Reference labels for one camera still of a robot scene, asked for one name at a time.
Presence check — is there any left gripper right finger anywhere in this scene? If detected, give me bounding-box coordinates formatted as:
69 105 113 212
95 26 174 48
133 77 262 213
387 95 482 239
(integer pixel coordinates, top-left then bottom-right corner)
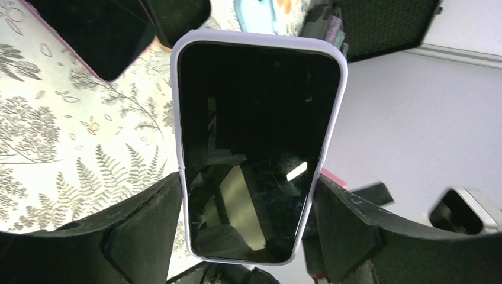
313 176 501 283

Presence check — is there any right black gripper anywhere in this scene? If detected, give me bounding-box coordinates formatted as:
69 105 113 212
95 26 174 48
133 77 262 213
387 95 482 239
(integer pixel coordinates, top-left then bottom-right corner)
166 262 280 284

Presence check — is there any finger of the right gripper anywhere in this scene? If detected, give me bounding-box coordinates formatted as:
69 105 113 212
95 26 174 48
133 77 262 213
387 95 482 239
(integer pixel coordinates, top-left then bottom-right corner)
350 182 394 206

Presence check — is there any floral tablecloth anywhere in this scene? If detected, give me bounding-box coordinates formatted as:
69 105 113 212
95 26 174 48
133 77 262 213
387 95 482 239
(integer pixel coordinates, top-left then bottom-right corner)
0 0 314 236

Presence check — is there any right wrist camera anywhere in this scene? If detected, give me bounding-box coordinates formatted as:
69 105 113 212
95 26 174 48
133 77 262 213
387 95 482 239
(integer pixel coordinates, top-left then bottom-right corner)
428 188 501 235

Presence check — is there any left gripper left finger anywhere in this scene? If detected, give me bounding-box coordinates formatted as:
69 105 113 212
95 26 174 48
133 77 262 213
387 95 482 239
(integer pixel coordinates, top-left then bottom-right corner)
1 173 182 283

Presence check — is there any light blue phone case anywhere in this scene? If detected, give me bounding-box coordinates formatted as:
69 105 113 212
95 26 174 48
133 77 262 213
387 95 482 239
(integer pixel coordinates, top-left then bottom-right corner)
234 0 278 34

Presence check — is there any black poker chip case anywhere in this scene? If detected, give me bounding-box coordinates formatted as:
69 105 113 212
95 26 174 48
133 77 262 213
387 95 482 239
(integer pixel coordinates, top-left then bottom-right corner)
302 0 442 63

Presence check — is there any phone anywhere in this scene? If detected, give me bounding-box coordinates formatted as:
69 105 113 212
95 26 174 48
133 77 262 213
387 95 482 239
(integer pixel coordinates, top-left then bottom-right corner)
170 29 348 266
27 0 155 81

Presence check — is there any black phone case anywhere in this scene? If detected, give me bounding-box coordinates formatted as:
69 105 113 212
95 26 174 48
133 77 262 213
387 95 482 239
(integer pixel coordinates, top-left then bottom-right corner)
141 0 211 49

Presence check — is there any pink box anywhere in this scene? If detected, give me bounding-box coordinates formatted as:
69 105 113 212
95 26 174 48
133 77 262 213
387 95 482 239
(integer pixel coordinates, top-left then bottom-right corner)
320 168 347 189

